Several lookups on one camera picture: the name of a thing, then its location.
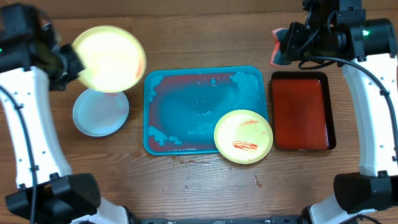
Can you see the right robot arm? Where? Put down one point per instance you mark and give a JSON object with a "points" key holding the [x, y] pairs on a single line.
{"points": [[366, 50]]}

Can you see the dark teal sponge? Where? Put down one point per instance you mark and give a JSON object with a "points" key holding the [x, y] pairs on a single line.
{"points": [[277, 58]]}

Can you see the light blue plate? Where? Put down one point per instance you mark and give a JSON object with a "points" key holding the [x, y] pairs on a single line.
{"points": [[99, 114]]}

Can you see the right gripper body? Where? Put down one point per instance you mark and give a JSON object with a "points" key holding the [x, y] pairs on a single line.
{"points": [[298, 47]]}

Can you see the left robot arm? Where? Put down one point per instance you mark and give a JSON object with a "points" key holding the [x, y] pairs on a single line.
{"points": [[47, 189]]}

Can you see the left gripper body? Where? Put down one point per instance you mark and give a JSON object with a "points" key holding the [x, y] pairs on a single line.
{"points": [[63, 71]]}

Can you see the teal plastic tray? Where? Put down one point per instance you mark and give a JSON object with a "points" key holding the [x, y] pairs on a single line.
{"points": [[182, 107]]}

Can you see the black tray with red water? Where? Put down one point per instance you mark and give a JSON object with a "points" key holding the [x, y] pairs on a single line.
{"points": [[302, 114]]}

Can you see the yellow-green plate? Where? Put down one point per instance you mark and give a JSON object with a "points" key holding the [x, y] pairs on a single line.
{"points": [[113, 59], [243, 136]]}

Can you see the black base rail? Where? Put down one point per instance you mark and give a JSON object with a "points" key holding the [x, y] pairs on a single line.
{"points": [[275, 219]]}

